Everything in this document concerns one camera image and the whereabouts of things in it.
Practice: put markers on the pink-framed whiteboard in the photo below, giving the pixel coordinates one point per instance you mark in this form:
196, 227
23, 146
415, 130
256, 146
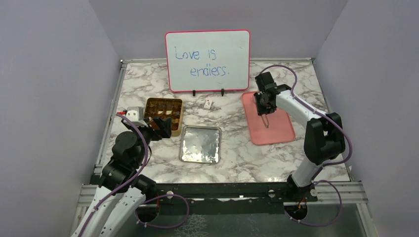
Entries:
204, 61

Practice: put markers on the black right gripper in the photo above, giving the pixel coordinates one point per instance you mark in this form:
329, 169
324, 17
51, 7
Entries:
261, 110

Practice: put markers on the silver tin lid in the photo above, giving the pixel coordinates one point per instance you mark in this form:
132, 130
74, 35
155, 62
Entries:
200, 144

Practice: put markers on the black table base rail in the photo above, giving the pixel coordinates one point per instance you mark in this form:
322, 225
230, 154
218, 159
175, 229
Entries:
176, 199

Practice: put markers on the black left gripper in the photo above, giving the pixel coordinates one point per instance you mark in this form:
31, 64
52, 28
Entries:
159, 133

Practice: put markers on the pink plastic tray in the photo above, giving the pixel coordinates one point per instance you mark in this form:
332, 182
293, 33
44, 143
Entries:
280, 125

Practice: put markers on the pink silicone tongs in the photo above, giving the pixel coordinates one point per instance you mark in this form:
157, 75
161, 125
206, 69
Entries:
265, 121

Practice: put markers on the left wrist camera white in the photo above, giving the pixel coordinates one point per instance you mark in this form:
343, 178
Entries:
135, 114

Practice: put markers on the small white card box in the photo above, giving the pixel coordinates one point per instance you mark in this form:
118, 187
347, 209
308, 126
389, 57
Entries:
208, 104

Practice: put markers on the gold chocolate box tray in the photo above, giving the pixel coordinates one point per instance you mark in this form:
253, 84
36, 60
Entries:
166, 108

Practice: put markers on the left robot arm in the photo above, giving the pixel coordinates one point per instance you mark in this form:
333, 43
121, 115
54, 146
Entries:
121, 186

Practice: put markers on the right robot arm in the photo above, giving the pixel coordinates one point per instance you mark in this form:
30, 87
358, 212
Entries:
323, 141

